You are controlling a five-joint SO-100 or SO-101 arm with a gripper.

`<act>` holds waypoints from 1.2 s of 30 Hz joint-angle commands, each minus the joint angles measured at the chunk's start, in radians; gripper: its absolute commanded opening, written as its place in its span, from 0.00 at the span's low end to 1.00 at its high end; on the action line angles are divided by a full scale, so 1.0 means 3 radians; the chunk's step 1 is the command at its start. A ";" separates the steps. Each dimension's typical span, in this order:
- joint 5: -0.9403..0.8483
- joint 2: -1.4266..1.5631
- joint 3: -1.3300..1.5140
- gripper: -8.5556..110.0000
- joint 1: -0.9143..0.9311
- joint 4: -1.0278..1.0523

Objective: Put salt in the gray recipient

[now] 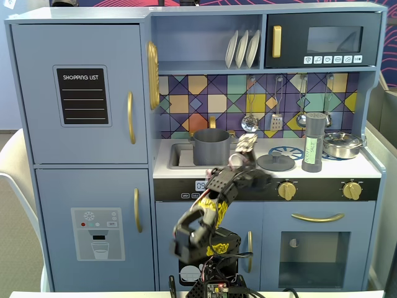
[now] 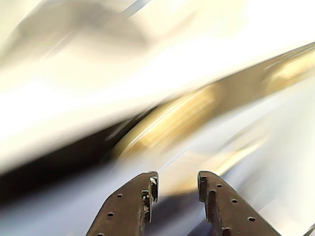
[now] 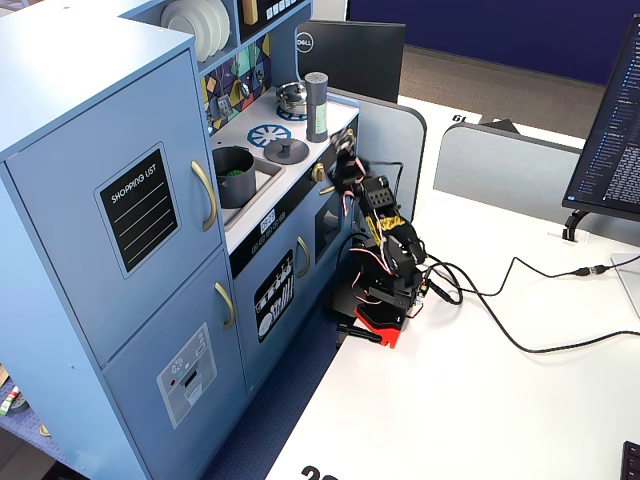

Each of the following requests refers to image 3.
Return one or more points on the white toy plate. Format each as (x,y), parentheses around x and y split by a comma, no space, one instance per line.
(212,22)
(182,27)
(226,20)

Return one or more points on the blue toy kitchen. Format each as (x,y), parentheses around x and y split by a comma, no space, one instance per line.
(75,100)

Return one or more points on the blue upper fridge door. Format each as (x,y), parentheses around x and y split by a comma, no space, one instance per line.
(60,210)

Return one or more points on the green peas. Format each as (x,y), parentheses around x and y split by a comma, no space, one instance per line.
(232,173)

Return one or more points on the gray pot lid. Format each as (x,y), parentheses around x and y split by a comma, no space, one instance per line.
(286,150)

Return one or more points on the blue lower freezer door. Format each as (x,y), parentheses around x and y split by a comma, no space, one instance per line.
(150,400)

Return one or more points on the black monitor stand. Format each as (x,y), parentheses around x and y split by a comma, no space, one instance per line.
(572,222)

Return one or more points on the gray desk partition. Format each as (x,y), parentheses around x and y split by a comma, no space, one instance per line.
(505,170)
(395,150)

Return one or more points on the black shopping list board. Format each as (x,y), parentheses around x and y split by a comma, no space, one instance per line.
(137,210)

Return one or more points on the silver laptop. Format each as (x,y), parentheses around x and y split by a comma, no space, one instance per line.
(629,280)

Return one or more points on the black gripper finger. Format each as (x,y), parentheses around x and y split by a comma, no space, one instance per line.
(336,140)
(351,145)

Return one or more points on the red and black robot base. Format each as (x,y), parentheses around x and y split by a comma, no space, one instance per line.
(380,320)

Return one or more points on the monitor showing code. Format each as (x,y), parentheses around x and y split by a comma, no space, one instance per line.
(612,135)

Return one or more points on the black table clamp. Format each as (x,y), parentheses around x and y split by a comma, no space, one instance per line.
(357,332)

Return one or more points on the gray toy pot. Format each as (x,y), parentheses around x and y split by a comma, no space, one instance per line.
(237,192)

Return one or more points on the toy oven door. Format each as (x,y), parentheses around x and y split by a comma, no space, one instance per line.
(326,227)

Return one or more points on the stainless steel toy pot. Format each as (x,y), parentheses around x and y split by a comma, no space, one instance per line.
(291,97)

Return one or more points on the black keyboard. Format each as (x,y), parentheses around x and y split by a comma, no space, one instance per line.
(632,462)

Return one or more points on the dark tape roll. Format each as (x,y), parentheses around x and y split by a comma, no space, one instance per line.
(21,404)

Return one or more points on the black Dell monitor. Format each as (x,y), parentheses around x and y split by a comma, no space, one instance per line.
(360,60)

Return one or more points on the gold stove knob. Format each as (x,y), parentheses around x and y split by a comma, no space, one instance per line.
(349,134)
(318,172)

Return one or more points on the blue dishwasher door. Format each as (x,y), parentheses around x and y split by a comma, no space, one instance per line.
(250,360)

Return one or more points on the red and green marker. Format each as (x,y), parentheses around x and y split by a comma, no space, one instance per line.
(7,400)

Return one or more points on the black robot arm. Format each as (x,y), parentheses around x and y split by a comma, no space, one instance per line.
(400,250)

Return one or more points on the toy microwave panel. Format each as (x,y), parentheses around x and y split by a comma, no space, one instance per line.
(280,12)

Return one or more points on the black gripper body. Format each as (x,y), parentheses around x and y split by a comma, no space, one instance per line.
(344,151)

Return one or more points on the gray salt shaker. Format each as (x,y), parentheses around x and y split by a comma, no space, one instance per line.
(317,107)

